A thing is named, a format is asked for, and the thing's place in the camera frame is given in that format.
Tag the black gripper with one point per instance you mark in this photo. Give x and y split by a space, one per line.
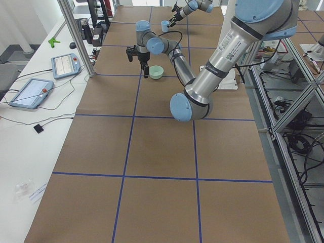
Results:
178 15
143 57

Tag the light blue plastic cup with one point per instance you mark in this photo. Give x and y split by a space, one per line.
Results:
165 26

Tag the light green bowl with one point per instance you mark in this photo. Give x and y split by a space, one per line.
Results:
156 71

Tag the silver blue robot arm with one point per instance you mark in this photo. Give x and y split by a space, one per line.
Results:
252 21
193 5

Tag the black orange adapter box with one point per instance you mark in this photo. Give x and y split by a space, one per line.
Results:
95 53

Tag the black box with label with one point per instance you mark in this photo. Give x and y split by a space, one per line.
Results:
98 34

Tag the black bottle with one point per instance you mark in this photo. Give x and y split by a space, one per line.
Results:
87 31

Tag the black computer mouse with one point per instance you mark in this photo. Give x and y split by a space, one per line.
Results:
72 45

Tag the far teach pendant tablet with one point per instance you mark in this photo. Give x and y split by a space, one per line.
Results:
65 65

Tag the teach pendant tablet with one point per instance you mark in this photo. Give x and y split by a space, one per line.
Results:
32 94
65 65

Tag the green plastic clamp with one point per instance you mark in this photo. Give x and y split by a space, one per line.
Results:
53 41

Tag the near teach pendant tablet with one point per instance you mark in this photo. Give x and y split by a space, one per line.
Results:
32 94

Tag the small black square pad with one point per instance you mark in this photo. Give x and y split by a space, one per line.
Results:
38 128

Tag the white paper slip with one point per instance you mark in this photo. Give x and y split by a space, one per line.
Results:
38 194

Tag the clear plastic bag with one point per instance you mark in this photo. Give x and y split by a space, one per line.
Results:
23 190

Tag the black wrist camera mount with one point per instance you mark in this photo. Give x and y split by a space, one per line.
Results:
176 8
131 52

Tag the aluminium frame post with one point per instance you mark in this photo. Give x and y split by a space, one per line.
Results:
73 29

